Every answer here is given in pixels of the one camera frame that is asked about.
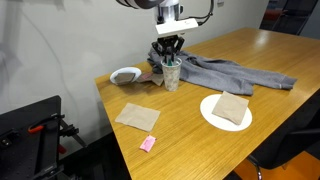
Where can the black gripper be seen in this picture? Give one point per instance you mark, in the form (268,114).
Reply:
(168,46)

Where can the green marker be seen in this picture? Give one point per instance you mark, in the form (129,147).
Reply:
(170,62)

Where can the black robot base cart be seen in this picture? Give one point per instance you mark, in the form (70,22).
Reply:
(25,156)

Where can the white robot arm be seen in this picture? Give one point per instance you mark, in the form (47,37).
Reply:
(165,10)

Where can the patterned paper cup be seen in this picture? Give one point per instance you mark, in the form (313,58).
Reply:
(171,74)

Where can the pink packet on napkin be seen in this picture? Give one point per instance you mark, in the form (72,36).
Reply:
(146,75)

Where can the brown napkin under pink packet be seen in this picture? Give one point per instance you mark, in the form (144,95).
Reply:
(157,79)

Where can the small white plate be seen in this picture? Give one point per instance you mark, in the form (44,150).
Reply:
(134,70)

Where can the brown napkin on small plate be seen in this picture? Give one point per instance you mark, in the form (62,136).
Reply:
(124,78)

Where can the grey sweatshirt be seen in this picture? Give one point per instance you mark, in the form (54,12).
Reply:
(226,75)

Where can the large white plate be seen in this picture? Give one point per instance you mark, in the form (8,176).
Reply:
(208,104)

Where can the brown napkin on table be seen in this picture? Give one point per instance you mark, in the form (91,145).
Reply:
(138,117)

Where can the brown napkin on large plate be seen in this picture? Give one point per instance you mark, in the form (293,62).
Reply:
(231,107)

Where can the pink packet near table edge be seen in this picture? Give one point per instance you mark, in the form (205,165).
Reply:
(148,143)

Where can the black office chair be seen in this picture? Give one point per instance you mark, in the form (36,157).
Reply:
(299,132)

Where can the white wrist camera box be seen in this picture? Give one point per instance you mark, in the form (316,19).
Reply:
(176,27)

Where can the orange handled clamp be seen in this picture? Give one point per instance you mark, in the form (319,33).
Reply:
(36,127)

